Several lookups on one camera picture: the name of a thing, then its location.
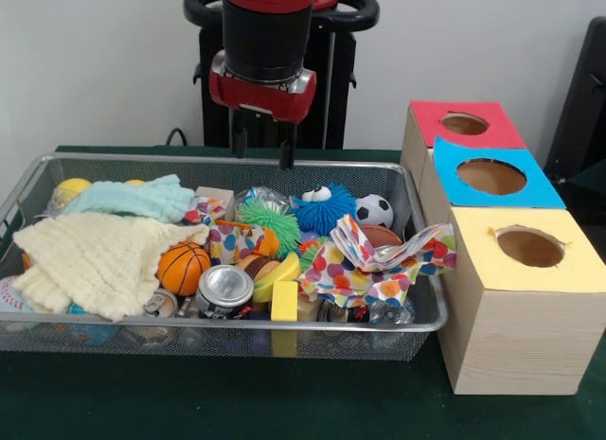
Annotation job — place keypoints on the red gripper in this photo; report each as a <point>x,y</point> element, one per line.
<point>263,97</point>

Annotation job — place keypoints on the small orange basketball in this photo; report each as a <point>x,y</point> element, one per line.
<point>184,269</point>

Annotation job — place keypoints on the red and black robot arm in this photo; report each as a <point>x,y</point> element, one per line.
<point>267,28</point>

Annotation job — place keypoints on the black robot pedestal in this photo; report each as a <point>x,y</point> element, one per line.
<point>331,90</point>

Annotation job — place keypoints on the wooden box with three holes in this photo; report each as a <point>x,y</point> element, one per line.
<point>521,336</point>

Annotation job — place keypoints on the blue spiky ball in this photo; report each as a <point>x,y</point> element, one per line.
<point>327,211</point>

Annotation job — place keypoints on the yellow ball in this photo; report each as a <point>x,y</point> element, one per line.
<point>71,187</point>

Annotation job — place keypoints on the yellow plastic block toy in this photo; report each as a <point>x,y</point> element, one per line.
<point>282,289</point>

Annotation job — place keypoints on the dark green table cloth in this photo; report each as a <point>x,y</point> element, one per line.
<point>237,402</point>

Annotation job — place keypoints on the mint green waffle cloth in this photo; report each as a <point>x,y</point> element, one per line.
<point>133,199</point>

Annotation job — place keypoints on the wooden cube block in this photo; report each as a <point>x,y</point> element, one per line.
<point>218,200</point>

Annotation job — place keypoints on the cream yellow waffle cloth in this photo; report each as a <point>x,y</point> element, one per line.
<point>95,260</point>

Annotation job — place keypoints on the brown toy football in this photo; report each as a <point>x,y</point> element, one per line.
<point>383,237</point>

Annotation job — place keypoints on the colourful patterned cloth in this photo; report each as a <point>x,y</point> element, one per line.
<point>232,239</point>
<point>365,270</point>

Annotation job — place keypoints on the silver metal can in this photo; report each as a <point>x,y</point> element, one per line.
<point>225,290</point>

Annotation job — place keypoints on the black chair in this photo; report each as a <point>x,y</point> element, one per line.
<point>582,99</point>

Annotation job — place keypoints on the small black white soccer ball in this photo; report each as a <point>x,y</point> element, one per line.
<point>375,210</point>

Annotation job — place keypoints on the green spiky ball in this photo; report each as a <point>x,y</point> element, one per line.
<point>270,227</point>

